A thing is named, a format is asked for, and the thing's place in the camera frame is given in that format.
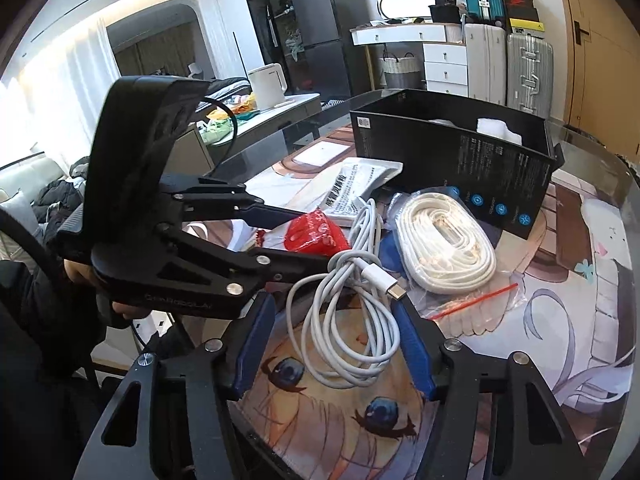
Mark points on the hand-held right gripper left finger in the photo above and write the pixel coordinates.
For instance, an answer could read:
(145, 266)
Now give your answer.
(255, 345)

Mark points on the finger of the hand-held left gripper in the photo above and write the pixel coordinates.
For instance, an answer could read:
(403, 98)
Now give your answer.
(285, 216)
(300, 262)

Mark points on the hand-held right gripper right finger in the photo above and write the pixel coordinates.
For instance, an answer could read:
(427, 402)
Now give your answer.
(415, 355)

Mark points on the red plastic packet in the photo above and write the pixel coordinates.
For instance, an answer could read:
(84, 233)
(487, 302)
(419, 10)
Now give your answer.
(315, 237)

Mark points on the black cardboard box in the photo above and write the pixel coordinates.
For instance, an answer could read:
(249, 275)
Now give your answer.
(450, 180)

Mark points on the person's left forearm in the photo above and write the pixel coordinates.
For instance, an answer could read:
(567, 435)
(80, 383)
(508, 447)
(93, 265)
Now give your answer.
(45, 320)

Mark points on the person's left hand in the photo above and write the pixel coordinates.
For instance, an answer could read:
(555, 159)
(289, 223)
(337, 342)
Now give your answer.
(80, 272)

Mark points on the beige low cabinet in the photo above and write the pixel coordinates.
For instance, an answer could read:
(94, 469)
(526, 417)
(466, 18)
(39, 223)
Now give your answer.
(200, 147)

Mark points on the white paper sheet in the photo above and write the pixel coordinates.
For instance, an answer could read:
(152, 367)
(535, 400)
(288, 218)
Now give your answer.
(322, 154)

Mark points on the black jacket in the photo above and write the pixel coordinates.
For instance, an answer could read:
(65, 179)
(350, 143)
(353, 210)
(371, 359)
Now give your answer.
(65, 195)

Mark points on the white barcode packet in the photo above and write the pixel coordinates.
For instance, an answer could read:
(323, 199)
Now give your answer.
(360, 185)

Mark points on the pile of snack bags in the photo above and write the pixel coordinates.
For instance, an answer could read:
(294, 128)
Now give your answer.
(220, 120)

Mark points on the white curtain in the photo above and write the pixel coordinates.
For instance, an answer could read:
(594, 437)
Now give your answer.
(55, 110)

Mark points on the white-top side table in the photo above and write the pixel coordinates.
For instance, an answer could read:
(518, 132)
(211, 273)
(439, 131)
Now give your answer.
(280, 115)

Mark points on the bed with grey duvet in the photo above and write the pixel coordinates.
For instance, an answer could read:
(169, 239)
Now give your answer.
(222, 91)

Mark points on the white sofa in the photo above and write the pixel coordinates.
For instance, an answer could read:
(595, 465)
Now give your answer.
(20, 195)

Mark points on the white electric kettle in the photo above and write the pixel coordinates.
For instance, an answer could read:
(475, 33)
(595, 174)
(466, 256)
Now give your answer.
(267, 87)

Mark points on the printed cartoon desk mat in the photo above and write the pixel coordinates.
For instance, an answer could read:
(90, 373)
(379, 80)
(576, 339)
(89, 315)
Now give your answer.
(550, 335)

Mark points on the thin dark pole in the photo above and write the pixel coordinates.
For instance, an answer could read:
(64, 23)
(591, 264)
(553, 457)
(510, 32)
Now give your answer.
(239, 55)

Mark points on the woven laundry basket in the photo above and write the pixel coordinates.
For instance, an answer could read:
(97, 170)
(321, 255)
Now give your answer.
(401, 72)

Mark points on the dark grey fridge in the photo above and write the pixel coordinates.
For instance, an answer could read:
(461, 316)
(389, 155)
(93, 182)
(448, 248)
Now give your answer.
(327, 35)

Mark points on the black glass wardrobe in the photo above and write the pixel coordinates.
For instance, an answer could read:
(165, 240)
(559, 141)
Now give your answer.
(260, 20)

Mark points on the white dressing desk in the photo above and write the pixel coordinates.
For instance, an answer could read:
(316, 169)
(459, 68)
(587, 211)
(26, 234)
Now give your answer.
(425, 55)

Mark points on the oval mirror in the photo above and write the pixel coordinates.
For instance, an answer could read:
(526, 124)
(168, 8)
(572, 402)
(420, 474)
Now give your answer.
(405, 6)

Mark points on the white suitcase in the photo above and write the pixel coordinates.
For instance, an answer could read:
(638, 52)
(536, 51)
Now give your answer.
(485, 65)

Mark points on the black bag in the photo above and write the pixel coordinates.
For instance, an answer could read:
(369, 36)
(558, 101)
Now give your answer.
(444, 7)

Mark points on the silver suitcase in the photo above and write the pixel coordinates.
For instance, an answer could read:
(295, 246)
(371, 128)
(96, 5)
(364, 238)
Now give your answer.
(530, 77)

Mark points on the yellow black box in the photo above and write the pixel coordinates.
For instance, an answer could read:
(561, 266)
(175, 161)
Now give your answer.
(525, 27)

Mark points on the black red shoe box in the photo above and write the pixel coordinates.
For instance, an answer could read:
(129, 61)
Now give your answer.
(520, 2)

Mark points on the wooden door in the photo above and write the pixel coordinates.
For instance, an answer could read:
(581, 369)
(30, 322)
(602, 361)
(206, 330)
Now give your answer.
(605, 60)

